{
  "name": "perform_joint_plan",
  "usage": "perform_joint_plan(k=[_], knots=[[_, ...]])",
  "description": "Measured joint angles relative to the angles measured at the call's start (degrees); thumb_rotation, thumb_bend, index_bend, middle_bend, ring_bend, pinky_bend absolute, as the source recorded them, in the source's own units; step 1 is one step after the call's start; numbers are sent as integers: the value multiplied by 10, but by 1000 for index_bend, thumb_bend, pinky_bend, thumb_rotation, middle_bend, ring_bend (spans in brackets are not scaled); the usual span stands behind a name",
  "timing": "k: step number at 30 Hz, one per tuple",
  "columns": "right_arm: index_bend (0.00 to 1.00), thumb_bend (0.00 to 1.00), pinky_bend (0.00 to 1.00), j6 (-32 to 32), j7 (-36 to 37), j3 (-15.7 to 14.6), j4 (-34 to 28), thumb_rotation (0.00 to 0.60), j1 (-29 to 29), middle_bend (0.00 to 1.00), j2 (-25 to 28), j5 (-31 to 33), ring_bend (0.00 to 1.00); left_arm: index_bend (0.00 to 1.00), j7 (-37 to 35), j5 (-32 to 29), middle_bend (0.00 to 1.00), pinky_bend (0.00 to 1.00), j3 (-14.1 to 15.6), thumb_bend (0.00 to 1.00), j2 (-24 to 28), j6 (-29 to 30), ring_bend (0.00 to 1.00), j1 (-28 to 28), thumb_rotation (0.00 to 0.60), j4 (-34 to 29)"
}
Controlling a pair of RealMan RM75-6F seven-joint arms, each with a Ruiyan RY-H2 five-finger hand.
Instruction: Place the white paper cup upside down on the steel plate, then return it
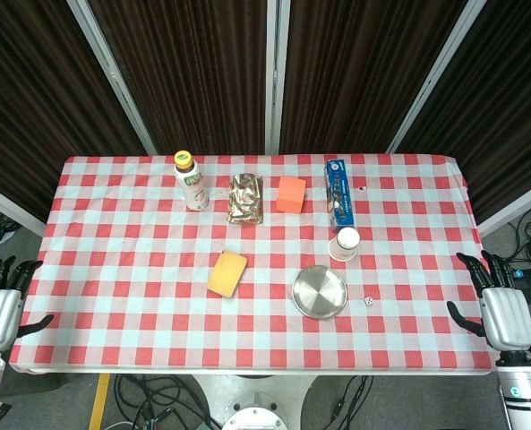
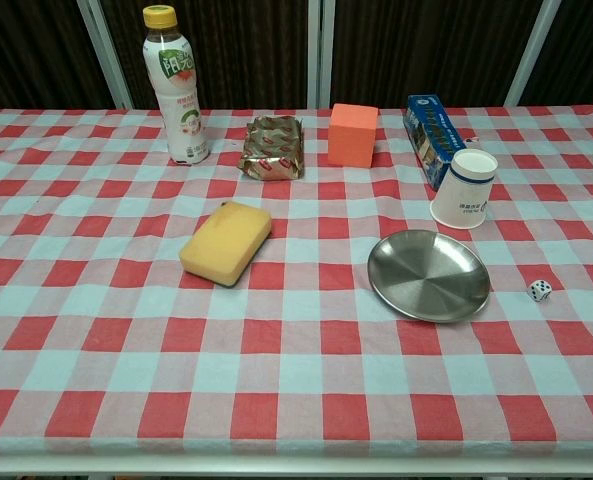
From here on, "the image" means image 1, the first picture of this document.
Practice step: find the silver metal plate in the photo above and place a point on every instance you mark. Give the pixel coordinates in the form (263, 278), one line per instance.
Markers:
(319, 292)

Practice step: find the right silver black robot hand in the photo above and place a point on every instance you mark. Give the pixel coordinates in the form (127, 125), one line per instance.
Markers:
(509, 318)

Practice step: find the dark brown curtain panel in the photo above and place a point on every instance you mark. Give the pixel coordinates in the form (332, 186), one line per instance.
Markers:
(359, 76)
(502, 103)
(32, 98)
(193, 76)

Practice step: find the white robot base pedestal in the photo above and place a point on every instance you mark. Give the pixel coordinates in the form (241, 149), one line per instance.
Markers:
(256, 403)

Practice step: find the yellow floor tape strip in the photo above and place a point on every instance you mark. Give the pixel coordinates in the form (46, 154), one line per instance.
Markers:
(99, 403)

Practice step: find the white paper cup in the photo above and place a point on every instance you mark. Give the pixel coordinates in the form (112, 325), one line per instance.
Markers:
(345, 245)

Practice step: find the yellow sponge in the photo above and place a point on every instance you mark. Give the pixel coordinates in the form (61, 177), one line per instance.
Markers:
(227, 274)

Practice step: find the white partition frame post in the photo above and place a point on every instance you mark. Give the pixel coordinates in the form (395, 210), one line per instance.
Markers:
(435, 76)
(113, 76)
(10, 208)
(516, 206)
(276, 76)

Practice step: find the white bottle with yellow cap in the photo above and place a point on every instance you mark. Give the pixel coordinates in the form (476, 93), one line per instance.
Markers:
(195, 190)

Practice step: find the blue rectangular carton box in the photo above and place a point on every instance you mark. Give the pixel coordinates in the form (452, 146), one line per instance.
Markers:
(339, 197)

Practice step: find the orange foam cube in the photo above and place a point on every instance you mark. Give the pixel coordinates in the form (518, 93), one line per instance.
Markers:
(290, 197)

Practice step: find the red white checkered tablecloth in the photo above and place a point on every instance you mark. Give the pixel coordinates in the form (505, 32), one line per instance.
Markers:
(113, 269)

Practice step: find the gold foil snack packet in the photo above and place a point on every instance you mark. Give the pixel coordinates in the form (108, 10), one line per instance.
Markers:
(246, 199)

